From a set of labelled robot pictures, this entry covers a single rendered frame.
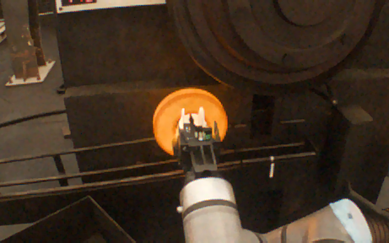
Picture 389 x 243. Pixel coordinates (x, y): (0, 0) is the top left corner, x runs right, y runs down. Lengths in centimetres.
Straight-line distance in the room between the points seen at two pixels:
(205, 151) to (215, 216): 14
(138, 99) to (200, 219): 38
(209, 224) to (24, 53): 314
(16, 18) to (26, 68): 50
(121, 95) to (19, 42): 274
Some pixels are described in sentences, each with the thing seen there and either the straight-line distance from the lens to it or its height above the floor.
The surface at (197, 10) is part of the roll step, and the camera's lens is 64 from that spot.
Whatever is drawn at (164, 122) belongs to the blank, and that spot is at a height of 84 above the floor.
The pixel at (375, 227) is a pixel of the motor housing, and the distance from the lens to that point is 101.
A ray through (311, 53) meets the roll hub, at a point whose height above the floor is 100.
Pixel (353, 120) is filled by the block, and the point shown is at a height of 80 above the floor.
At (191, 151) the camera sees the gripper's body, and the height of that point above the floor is 86.
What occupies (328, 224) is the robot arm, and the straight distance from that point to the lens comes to 52.
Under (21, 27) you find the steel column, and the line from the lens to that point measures 346.
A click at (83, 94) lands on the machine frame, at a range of 83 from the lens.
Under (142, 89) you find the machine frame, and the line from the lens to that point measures 81.
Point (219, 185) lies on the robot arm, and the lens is 56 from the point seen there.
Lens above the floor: 120
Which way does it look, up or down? 29 degrees down
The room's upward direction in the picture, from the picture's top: straight up
